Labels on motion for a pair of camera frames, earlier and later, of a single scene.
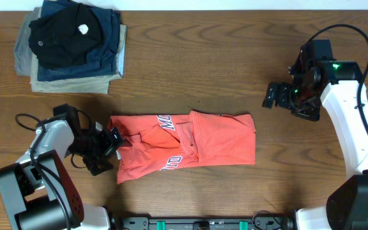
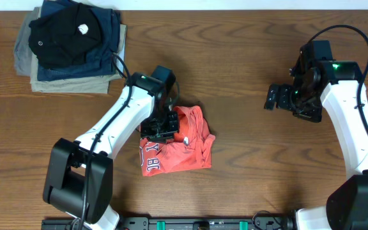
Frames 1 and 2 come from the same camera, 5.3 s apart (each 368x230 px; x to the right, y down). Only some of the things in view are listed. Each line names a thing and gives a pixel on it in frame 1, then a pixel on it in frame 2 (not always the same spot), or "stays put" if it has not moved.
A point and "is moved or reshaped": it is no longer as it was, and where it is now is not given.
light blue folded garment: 120,59 stays put
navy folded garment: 107,61 stays put
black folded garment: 64,37 stays put
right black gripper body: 291,98 stays put
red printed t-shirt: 161,142 is moved or reshaped
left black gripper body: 92,147 -> 161,127
